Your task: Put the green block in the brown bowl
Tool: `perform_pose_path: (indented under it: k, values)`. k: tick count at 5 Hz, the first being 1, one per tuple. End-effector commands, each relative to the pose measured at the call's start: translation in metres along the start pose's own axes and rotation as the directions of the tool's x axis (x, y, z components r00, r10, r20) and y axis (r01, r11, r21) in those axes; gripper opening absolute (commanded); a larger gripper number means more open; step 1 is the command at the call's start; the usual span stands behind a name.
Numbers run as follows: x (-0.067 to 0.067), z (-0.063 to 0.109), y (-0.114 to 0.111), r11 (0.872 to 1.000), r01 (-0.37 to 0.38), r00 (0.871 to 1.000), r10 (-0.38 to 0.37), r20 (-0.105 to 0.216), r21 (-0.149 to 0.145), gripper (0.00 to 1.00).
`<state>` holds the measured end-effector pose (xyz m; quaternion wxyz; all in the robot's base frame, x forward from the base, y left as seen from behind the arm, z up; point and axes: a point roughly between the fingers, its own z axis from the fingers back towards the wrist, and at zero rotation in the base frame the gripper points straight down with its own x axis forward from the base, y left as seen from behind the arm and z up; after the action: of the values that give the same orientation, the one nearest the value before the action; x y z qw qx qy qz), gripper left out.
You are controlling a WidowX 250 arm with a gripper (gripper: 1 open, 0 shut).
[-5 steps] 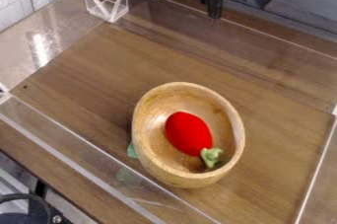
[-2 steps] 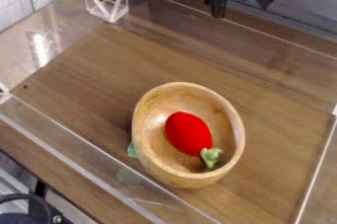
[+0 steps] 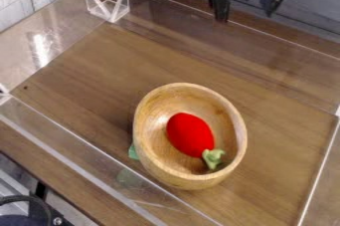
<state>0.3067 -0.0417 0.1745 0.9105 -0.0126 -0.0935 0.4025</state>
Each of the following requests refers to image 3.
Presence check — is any clear acrylic tray wall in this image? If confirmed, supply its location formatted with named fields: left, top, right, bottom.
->
left=0, top=0, right=340, bottom=226

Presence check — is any black clamp base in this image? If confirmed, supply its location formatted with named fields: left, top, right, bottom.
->
left=27, top=193, right=74, bottom=226

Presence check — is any clear acrylic corner bracket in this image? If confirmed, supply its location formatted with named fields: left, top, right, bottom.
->
left=85, top=0, right=130, bottom=23

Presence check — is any black cable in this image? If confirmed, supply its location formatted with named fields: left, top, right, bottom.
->
left=0, top=194, right=51, bottom=226

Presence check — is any wooden brown bowl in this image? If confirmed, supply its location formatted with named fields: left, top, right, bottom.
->
left=133, top=83, right=246, bottom=190

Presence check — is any green block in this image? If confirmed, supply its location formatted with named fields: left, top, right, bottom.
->
left=127, top=144, right=139, bottom=160

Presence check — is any red plush strawberry toy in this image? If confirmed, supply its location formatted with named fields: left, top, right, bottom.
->
left=166, top=113, right=225, bottom=170

